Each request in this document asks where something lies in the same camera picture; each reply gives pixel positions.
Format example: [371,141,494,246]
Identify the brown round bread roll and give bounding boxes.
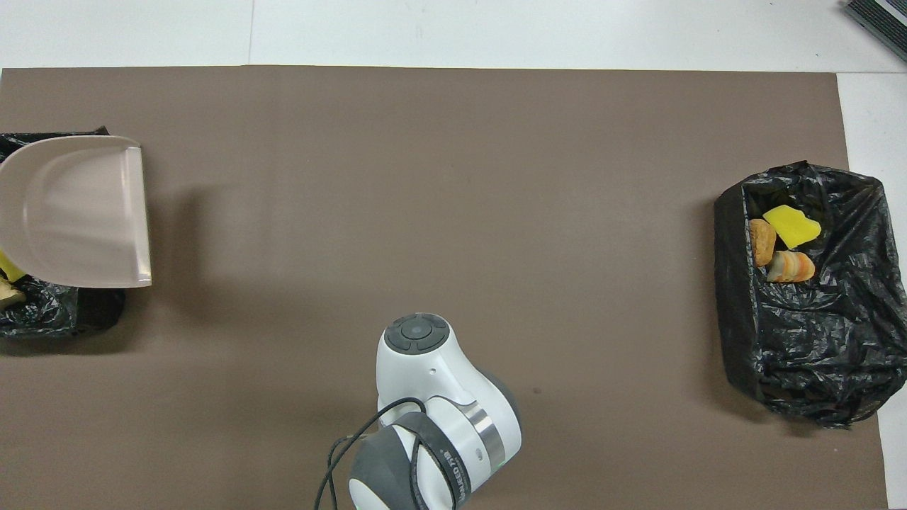
[749,218,777,268]

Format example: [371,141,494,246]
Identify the striped orange croissant piece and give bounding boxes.
[767,250,816,283]

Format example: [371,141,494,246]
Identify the beige plastic dustpan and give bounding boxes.
[0,135,153,289]

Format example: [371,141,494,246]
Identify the notched yellow sponge chunk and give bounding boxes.
[0,249,27,284]

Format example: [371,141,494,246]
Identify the black bag lined bin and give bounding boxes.
[714,160,892,429]
[0,126,128,338]

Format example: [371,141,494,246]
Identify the brown paper table mat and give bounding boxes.
[0,66,890,510]

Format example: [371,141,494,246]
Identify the dark ribbed device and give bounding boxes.
[843,0,907,64]

